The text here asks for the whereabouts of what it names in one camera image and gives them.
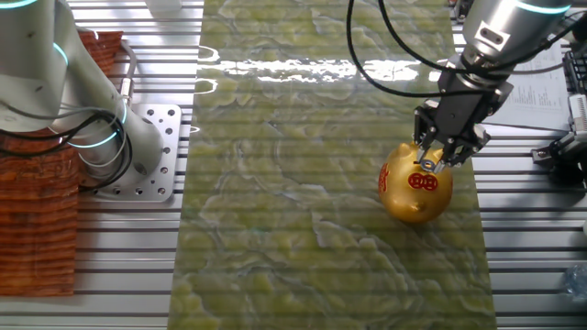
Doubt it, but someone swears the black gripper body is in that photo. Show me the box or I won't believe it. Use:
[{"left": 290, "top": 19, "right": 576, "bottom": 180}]
[{"left": 433, "top": 54, "right": 514, "bottom": 138}]

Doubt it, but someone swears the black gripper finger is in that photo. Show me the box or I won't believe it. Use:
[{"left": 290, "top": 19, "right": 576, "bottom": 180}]
[
  {"left": 414, "top": 100, "right": 440, "bottom": 161},
  {"left": 433, "top": 126, "right": 491, "bottom": 174}
]

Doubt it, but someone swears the golden piggy bank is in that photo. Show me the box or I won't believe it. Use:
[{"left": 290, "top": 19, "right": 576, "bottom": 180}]
[{"left": 377, "top": 141, "right": 454, "bottom": 225}]

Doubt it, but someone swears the printed paper sheet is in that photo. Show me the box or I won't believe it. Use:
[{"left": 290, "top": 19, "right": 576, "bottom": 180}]
[{"left": 481, "top": 38, "right": 572, "bottom": 132}]

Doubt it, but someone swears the black keyboard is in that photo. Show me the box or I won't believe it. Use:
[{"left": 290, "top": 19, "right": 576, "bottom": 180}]
[{"left": 562, "top": 45, "right": 587, "bottom": 95}]

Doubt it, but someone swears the green marble pattern mat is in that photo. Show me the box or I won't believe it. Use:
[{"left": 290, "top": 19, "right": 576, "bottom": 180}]
[{"left": 167, "top": 0, "right": 498, "bottom": 330}]

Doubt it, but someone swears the clear plastic water bottle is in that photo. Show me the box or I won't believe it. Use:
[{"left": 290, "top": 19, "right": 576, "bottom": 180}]
[{"left": 563, "top": 263, "right": 587, "bottom": 303}]

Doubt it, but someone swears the translucent plastic tray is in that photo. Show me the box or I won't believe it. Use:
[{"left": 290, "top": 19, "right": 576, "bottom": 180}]
[{"left": 144, "top": 0, "right": 183, "bottom": 14}]

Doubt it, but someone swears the brown wood-grain board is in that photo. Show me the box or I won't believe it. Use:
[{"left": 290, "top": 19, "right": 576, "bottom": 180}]
[{"left": 0, "top": 29, "right": 125, "bottom": 298}]

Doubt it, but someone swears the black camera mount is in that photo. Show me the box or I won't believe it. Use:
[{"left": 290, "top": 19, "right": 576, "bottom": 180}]
[{"left": 548, "top": 153, "right": 587, "bottom": 187}]

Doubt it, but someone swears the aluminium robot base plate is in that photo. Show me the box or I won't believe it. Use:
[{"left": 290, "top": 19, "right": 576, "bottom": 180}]
[{"left": 78, "top": 103, "right": 183, "bottom": 204}]

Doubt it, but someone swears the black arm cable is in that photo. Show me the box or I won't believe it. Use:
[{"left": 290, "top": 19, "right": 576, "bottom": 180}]
[{"left": 0, "top": 0, "right": 587, "bottom": 192}]

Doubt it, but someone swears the grey base cable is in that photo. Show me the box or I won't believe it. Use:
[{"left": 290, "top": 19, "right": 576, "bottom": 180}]
[{"left": 116, "top": 38, "right": 138, "bottom": 109}]

